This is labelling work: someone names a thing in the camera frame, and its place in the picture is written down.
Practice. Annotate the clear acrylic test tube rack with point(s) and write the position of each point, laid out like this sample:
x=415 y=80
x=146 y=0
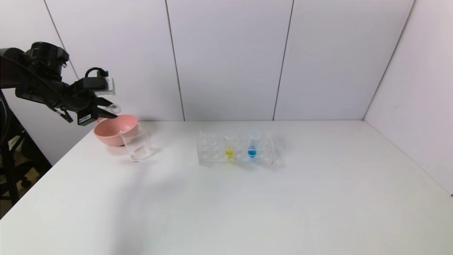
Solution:
x=263 y=156

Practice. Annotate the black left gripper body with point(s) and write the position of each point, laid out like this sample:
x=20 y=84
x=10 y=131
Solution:
x=87 y=116

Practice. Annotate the test tube with blue pigment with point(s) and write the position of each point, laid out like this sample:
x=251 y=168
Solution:
x=251 y=152

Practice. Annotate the clear glass beaker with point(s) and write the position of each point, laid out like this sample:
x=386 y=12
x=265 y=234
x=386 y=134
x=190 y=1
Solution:
x=139 y=148

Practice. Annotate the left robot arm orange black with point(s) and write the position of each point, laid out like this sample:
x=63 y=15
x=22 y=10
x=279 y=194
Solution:
x=39 y=85

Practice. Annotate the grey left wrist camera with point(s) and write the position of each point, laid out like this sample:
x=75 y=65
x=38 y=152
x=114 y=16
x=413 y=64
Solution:
x=106 y=86

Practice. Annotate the black chair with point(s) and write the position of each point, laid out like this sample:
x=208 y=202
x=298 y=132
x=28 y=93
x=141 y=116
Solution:
x=28 y=156

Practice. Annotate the test tube with yellow pigment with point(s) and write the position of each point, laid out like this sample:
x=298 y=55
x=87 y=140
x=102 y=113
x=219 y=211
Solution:
x=229 y=152

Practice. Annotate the pink bowl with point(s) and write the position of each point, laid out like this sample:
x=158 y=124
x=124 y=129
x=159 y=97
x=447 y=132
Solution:
x=113 y=134

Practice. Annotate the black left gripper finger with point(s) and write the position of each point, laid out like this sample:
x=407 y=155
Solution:
x=106 y=114
x=104 y=102

